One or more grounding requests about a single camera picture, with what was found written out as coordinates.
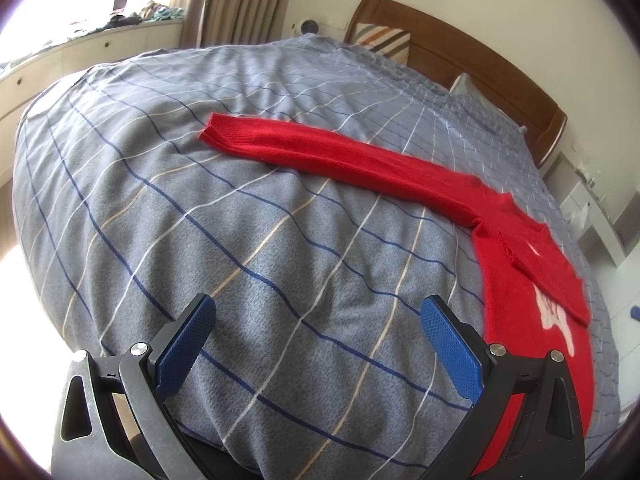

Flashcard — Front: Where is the blue-grey checked pillow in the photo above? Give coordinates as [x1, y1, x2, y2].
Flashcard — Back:
[449, 72, 526, 133]

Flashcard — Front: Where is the wooden bed headboard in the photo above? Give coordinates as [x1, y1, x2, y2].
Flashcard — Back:
[344, 0, 568, 168]

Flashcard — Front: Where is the pile of clothes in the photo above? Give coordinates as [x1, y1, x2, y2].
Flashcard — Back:
[65, 2, 186, 41]

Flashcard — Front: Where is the blue-grey checked duvet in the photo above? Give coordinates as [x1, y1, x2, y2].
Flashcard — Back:
[10, 34, 623, 478]

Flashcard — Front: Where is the white plastic bag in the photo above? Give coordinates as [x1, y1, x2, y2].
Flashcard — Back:
[565, 200, 588, 233]

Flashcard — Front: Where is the white desk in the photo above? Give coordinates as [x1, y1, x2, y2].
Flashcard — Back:
[542, 152, 633, 266]

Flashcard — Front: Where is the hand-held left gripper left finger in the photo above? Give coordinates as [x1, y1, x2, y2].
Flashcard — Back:
[50, 294, 217, 480]

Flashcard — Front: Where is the striped cushion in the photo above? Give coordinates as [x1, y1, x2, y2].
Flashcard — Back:
[354, 22, 412, 65]

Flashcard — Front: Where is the beige curtain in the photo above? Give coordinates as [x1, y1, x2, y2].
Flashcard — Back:
[165, 0, 306, 51]

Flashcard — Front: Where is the white window bench cabinet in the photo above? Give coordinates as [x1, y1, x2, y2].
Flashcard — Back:
[0, 20, 183, 136]

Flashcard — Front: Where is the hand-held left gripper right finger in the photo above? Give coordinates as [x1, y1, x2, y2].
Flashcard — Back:
[421, 296, 586, 480]

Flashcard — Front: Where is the red sweater with white rabbit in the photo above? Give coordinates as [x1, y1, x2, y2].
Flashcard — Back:
[199, 112, 596, 478]

